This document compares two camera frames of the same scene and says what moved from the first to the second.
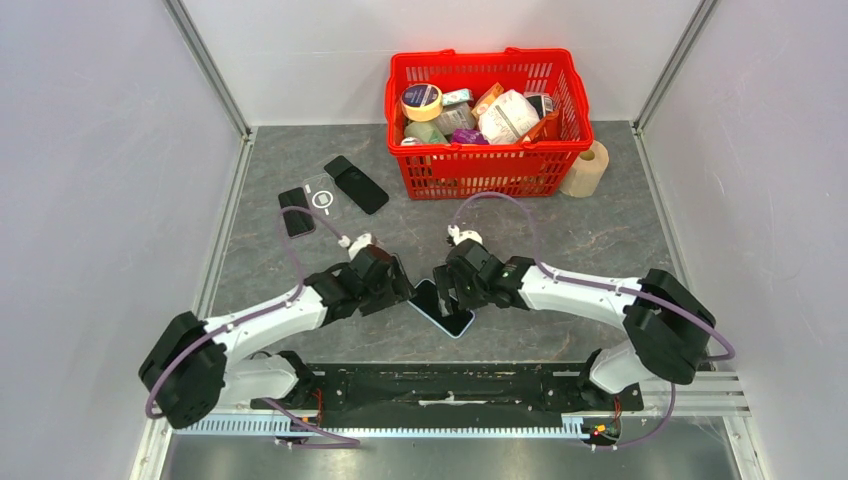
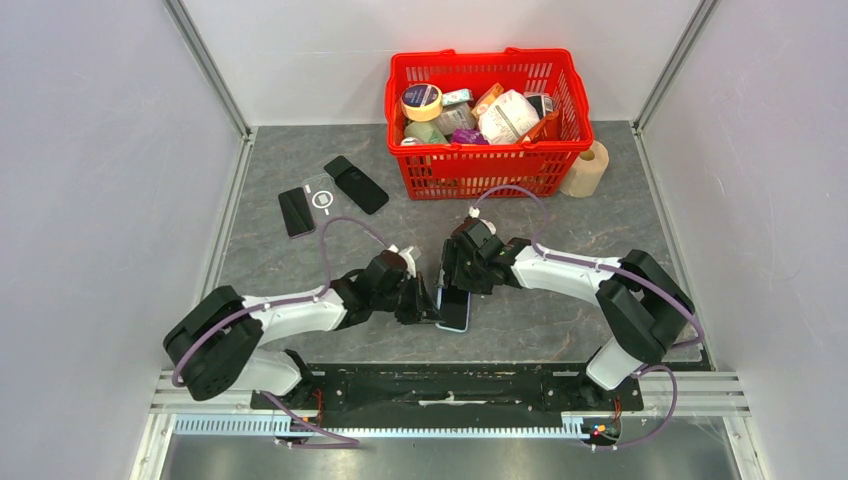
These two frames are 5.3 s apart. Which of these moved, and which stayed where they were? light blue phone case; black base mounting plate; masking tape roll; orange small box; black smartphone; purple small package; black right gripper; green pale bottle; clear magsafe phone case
Moved: light blue phone case; black smartphone; black right gripper
Stayed: green pale bottle; purple small package; orange small box; masking tape roll; black base mounting plate; clear magsafe phone case
